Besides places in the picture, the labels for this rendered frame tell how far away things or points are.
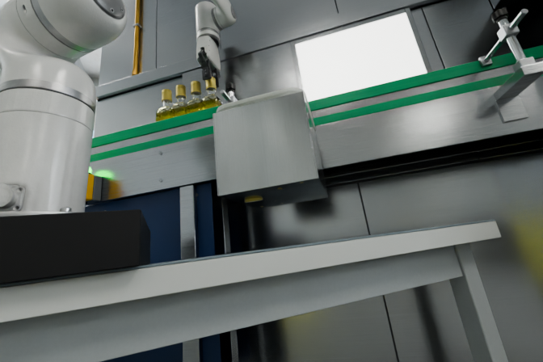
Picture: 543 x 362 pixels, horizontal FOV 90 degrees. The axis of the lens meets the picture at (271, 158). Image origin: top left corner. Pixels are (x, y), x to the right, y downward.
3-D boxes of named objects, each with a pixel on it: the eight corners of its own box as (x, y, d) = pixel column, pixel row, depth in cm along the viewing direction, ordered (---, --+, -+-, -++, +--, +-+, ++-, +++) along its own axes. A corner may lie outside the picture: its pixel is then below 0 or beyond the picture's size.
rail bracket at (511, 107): (523, 120, 63) (486, 41, 70) (581, 82, 47) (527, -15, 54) (499, 125, 64) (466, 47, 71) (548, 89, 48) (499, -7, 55)
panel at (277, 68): (436, 95, 88) (407, 13, 99) (439, 90, 85) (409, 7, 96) (187, 150, 107) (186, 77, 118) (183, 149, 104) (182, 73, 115)
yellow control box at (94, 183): (101, 203, 74) (103, 176, 76) (75, 199, 67) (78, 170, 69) (80, 207, 75) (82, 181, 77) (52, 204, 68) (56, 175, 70)
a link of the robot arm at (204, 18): (225, 39, 103) (204, 47, 106) (223, 11, 107) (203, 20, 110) (213, 23, 95) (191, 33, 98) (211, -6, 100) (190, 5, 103)
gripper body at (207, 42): (205, 52, 106) (207, 77, 102) (191, 34, 96) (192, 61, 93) (223, 47, 104) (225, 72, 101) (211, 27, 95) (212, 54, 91)
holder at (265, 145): (330, 200, 67) (318, 142, 72) (318, 178, 42) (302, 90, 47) (263, 211, 71) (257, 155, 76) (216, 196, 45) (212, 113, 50)
